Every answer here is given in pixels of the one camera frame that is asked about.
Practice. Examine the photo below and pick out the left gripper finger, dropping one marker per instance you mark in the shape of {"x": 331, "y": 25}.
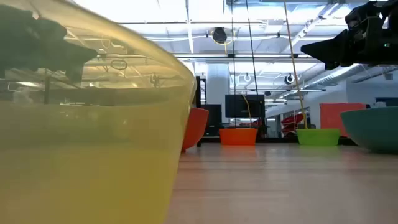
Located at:
{"x": 82, "y": 55}

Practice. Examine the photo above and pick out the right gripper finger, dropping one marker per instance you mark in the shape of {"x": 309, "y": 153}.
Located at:
{"x": 329, "y": 46}

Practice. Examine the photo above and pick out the small green bowl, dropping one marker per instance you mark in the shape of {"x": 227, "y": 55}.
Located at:
{"x": 317, "y": 137}

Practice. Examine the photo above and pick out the large teal bowl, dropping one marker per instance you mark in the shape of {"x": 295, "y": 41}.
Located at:
{"x": 373, "y": 129}

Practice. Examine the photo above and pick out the small yellow translucent bowl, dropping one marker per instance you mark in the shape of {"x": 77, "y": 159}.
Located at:
{"x": 93, "y": 155}

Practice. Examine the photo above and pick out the small orange bowl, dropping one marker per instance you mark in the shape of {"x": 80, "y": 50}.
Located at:
{"x": 238, "y": 137}

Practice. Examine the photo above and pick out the large orange bowl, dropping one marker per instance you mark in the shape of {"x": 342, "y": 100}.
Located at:
{"x": 196, "y": 127}

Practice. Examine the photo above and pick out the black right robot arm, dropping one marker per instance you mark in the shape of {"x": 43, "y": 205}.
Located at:
{"x": 393, "y": 37}

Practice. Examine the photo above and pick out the wooden shelf board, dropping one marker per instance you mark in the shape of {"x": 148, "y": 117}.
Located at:
{"x": 93, "y": 97}

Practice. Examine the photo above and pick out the black shelf side panel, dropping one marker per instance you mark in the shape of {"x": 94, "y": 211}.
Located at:
{"x": 199, "y": 90}

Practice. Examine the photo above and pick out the small black ceiling reel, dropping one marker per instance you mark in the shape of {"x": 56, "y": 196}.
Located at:
{"x": 289, "y": 78}

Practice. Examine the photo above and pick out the orange partition panel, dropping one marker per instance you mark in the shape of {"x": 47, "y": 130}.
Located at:
{"x": 331, "y": 118}

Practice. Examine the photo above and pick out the red stacked objects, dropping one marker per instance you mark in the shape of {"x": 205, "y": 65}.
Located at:
{"x": 290, "y": 121}

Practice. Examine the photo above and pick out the dark monitor screen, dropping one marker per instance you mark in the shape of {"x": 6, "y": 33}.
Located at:
{"x": 241, "y": 105}

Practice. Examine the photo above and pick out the silver ceiling duct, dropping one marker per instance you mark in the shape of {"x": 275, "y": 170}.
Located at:
{"x": 335, "y": 76}

